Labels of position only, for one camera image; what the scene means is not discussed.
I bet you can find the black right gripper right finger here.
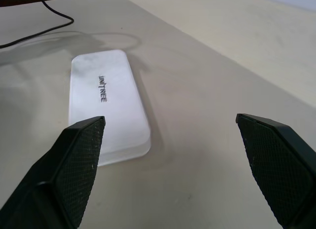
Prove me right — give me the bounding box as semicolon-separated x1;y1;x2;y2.
235;113;316;229

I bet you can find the translucent white pencil case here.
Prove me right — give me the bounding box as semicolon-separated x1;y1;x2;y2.
68;49;152;167

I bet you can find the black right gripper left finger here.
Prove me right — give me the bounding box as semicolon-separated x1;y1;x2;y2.
0;115;107;229

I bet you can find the thin black cable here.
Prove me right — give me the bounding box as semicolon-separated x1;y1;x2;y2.
0;0;75;48

